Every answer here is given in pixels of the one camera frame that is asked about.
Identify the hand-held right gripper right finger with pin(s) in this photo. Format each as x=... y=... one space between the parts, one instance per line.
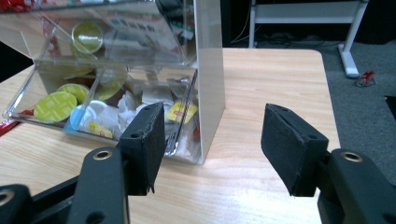
x=292 y=149

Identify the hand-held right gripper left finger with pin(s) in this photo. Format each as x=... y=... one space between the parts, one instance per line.
x=143 y=155

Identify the clear acrylic organizer box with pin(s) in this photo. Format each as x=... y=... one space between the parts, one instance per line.
x=208 y=93

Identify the white crumpled packets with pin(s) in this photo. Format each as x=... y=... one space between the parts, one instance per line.
x=124 y=109

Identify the small yellow packet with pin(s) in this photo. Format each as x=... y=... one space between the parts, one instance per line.
x=99 y=129

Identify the yellow tea bag packet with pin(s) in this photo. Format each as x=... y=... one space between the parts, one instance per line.
x=176 y=113

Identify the white creamer cup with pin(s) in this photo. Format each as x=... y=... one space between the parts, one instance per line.
x=85 y=115

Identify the green lid capsule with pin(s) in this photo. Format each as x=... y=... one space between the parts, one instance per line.
x=55 y=106
x=109 y=87
x=87 y=37
x=77 y=90

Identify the dark object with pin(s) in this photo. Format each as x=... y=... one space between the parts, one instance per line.
x=391 y=107

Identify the red snack packet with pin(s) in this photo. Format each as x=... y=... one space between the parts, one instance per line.
x=9 y=124

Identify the red packets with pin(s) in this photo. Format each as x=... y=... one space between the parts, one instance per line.
x=15 y=4

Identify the white desk frame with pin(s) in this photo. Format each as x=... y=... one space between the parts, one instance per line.
x=311 y=11

